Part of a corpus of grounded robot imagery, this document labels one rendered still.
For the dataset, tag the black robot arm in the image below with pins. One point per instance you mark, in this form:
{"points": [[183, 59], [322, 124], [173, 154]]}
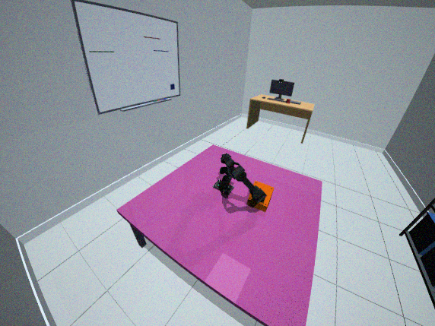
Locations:
{"points": [[240, 175]]}

